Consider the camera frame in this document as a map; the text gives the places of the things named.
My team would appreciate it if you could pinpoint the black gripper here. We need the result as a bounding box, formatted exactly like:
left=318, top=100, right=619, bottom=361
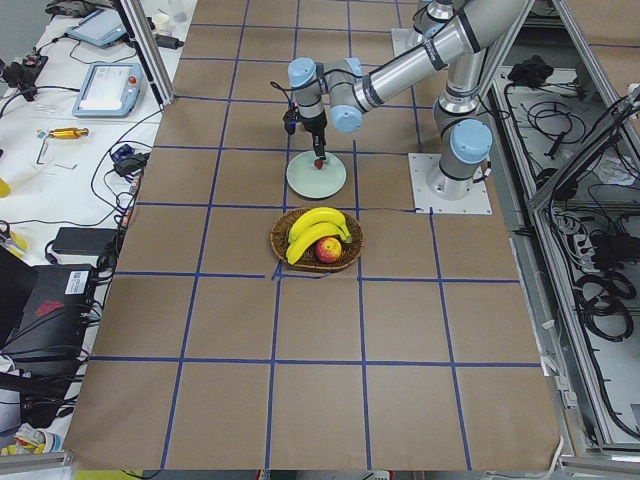
left=300, top=113, right=327, bottom=161

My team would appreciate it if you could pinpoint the pale green plate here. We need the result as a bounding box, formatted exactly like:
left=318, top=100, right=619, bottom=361
left=286, top=151, right=347, bottom=199

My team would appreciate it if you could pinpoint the yellow banana bunch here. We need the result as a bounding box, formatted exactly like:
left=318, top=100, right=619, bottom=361
left=286, top=207, right=352, bottom=265

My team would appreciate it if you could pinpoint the woven wicker basket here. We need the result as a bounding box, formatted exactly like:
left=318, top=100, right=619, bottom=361
left=270, top=207, right=364, bottom=273

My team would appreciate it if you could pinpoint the red yellow apple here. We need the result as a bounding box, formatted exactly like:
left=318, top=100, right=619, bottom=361
left=314, top=236, right=343, bottom=264

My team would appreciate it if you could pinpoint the white paper cup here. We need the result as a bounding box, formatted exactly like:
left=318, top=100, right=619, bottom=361
left=151, top=12, right=172, bottom=36

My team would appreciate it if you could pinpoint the near blue teach pendant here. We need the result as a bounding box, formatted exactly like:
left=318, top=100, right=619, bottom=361
left=72, top=63, right=143, bottom=118

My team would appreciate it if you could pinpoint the blue teach pendant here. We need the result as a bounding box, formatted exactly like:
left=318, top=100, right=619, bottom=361
left=72, top=63, right=143, bottom=118
left=66, top=9, right=126, bottom=48

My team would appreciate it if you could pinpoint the black power adapter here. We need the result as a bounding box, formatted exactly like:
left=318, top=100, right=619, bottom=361
left=51, top=227, right=116, bottom=256

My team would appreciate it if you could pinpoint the far blue teach pendant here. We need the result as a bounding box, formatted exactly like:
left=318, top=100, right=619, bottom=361
left=66, top=9, right=126, bottom=48

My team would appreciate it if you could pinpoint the black computer case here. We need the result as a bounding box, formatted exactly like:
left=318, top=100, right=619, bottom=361
left=2, top=264, right=96, bottom=375

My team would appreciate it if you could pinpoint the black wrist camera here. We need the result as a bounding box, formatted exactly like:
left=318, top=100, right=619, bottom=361
left=282, top=109, right=298, bottom=136

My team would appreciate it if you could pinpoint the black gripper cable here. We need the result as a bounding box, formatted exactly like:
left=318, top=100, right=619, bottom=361
left=269, top=69, right=331, bottom=116

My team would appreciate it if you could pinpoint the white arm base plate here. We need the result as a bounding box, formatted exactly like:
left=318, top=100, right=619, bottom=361
left=408, top=153, right=492, bottom=215
left=391, top=28, right=427, bottom=58

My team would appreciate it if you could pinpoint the aluminium frame post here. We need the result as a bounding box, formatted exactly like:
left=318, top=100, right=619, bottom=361
left=113, top=0, right=175, bottom=107

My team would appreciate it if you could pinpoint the yellow handled screwdriver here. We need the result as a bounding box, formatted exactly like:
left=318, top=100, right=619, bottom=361
left=47, top=127, right=89, bottom=140

